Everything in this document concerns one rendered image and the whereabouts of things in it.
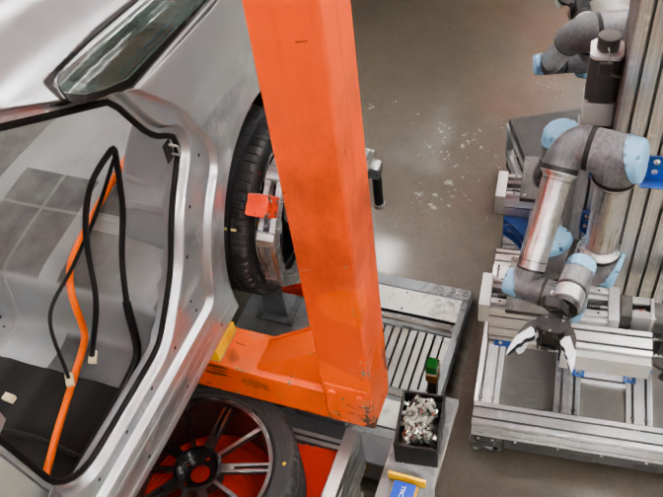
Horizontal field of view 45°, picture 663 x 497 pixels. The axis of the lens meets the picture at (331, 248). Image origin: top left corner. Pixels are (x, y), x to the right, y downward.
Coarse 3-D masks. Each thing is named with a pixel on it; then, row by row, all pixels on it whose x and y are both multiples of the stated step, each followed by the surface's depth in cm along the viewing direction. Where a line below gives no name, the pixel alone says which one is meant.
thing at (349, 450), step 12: (348, 432) 273; (348, 444) 270; (360, 444) 278; (336, 456) 268; (348, 456) 267; (336, 468) 265; (348, 468) 270; (336, 480) 262; (348, 480) 272; (324, 492) 260; (336, 492) 260
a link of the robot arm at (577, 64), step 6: (576, 54) 276; (582, 54) 274; (588, 54) 273; (570, 60) 276; (576, 60) 275; (582, 60) 275; (588, 60) 275; (570, 66) 276; (576, 66) 276; (582, 66) 276; (570, 72) 279; (576, 72) 281; (582, 72) 279
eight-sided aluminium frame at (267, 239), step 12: (276, 168) 258; (276, 180) 256; (264, 192) 258; (276, 192) 257; (276, 216) 257; (264, 228) 260; (276, 228) 258; (264, 240) 258; (276, 240) 260; (264, 252) 264; (276, 252) 262; (264, 264) 268; (276, 264) 266; (276, 276) 271; (288, 276) 277
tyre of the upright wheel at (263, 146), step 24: (264, 120) 266; (240, 144) 259; (264, 144) 259; (240, 168) 256; (240, 192) 254; (240, 216) 255; (240, 240) 257; (240, 264) 263; (288, 264) 299; (240, 288) 277; (264, 288) 281
